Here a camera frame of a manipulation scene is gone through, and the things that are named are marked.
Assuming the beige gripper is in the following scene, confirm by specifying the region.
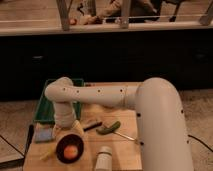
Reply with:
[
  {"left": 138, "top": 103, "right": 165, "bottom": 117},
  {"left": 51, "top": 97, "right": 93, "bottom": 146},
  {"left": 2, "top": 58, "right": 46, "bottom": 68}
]
[{"left": 52, "top": 120, "right": 84, "bottom": 138}]

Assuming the orange apple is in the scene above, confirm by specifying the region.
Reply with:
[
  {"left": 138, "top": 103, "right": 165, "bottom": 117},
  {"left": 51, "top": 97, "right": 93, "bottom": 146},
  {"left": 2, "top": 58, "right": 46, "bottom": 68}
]
[{"left": 64, "top": 145, "right": 78, "bottom": 160}]

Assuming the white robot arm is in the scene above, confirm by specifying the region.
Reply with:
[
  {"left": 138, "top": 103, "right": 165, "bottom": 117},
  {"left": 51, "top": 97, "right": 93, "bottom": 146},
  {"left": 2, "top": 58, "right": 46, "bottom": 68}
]
[{"left": 45, "top": 77, "right": 194, "bottom": 171}]

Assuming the dark purple bowl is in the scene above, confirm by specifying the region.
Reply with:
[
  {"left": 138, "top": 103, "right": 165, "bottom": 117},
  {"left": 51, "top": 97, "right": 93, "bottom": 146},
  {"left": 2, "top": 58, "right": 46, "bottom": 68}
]
[{"left": 56, "top": 134, "right": 84, "bottom": 164}]

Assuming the black brush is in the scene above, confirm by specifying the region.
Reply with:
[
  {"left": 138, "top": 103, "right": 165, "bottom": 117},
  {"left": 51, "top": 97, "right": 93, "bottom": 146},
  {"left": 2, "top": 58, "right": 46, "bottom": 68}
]
[{"left": 83, "top": 121, "right": 102, "bottom": 131}]

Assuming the green cucumber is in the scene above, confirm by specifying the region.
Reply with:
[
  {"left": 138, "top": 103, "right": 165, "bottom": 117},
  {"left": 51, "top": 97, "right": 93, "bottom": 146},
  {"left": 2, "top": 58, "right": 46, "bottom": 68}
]
[{"left": 96, "top": 121, "right": 121, "bottom": 135}]

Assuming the green plastic tray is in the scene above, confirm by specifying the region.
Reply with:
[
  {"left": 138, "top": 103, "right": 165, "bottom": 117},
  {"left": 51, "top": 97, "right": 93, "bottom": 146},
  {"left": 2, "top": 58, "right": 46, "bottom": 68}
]
[{"left": 34, "top": 78, "right": 84, "bottom": 124}]

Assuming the blue sponge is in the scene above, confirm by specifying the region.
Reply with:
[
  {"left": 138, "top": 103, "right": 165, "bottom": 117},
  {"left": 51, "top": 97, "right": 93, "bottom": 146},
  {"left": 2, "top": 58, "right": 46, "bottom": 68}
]
[{"left": 35, "top": 129, "right": 53, "bottom": 143}]

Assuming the yellow banana piece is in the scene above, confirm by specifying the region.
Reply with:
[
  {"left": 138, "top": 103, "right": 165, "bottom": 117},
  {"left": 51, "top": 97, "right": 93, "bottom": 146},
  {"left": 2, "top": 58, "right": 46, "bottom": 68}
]
[{"left": 40, "top": 149, "right": 56, "bottom": 161}]

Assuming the white cylindrical cup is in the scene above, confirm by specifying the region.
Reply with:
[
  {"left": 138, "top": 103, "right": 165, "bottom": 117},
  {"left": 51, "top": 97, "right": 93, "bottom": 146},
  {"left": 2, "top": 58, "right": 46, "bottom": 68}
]
[{"left": 95, "top": 146, "right": 112, "bottom": 171}]

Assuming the red ball on ledge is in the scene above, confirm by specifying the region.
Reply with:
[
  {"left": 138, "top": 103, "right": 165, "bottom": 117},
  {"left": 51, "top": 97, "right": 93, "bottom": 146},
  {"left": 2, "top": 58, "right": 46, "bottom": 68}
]
[{"left": 69, "top": 18, "right": 77, "bottom": 25}]

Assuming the black cable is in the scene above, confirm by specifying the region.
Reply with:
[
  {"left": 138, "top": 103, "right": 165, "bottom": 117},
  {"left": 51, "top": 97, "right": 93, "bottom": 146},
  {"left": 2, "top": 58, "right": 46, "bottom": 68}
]
[{"left": 188, "top": 134, "right": 213, "bottom": 153}]

